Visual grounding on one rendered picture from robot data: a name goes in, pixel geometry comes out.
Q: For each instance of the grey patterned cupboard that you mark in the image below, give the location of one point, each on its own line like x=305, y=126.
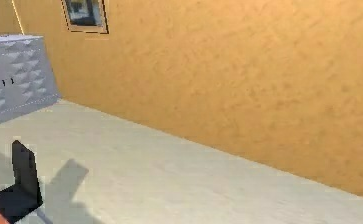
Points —
x=15, y=73

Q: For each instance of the black chair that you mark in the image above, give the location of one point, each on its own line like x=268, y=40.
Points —
x=22, y=186

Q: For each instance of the framed wall picture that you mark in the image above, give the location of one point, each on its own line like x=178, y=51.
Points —
x=85, y=13

